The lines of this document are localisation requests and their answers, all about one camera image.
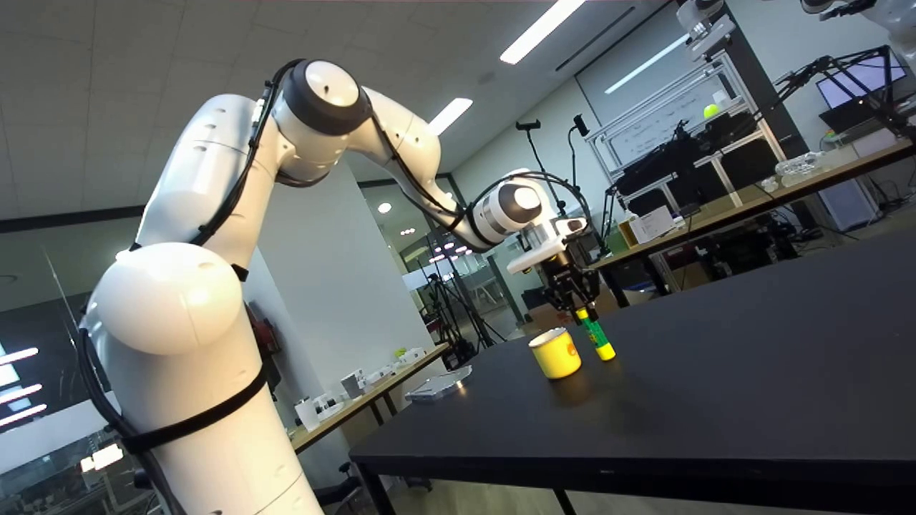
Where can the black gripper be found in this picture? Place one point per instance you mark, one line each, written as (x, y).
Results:
(577, 252)

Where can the yellow green glue stick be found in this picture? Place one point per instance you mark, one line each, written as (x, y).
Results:
(599, 339)

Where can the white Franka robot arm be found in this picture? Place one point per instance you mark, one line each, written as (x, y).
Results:
(182, 304)

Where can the yellow cup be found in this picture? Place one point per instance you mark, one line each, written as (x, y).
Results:
(556, 355)

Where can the metal shelf rack with equipment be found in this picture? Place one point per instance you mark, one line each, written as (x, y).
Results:
(689, 145)

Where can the black table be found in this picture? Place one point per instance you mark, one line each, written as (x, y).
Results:
(746, 381)

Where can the wooden workbench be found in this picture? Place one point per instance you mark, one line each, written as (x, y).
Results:
(762, 195)

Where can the rectangular ceiling light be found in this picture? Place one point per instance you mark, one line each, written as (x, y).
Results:
(450, 115)

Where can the wooden side table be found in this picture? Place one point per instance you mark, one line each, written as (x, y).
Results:
(383, 392)

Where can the yellow green ball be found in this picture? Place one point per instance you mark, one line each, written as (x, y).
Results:
(713, 110)

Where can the long ceiling light strip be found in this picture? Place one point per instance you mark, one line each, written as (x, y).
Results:
(543, 29)

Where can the open laptop screen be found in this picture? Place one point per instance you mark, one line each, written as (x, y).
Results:
(859, 86)

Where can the dark display screen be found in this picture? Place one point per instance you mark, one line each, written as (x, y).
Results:
(38, 391)

